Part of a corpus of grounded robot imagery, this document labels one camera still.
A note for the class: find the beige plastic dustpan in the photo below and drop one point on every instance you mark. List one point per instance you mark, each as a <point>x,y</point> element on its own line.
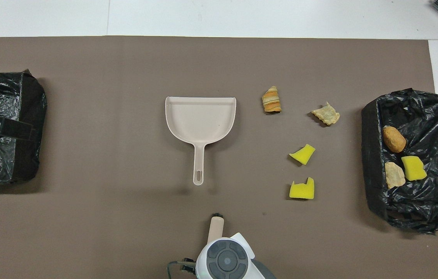
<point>199,120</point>

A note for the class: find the beige hand brush black bristles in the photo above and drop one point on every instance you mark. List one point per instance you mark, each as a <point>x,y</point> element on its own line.
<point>215,228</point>

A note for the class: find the orange striped croissant piece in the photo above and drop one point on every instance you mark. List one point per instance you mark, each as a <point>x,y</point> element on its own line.
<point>272,100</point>

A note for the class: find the wedge yellow sponge piece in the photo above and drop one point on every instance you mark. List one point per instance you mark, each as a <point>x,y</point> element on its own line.
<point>303,154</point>

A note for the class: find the notched yellow sponge piece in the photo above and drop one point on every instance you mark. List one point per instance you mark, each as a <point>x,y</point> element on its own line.
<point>302,190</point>

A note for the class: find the pale flaky pastry piece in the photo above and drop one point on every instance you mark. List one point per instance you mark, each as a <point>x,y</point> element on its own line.
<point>326,114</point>

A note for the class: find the brown bread roll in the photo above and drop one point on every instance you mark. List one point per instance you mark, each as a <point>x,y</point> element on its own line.
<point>394,139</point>

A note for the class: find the pale beige crust piece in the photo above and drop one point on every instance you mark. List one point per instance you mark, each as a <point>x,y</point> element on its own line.
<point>394,175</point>

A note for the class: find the chunky yellow sponge piece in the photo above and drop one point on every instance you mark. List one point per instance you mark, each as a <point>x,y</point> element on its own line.
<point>413,168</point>

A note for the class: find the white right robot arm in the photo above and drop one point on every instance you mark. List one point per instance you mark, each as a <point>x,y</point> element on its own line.
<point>226,259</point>

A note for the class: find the brown table mat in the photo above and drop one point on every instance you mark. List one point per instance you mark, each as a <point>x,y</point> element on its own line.
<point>126,69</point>

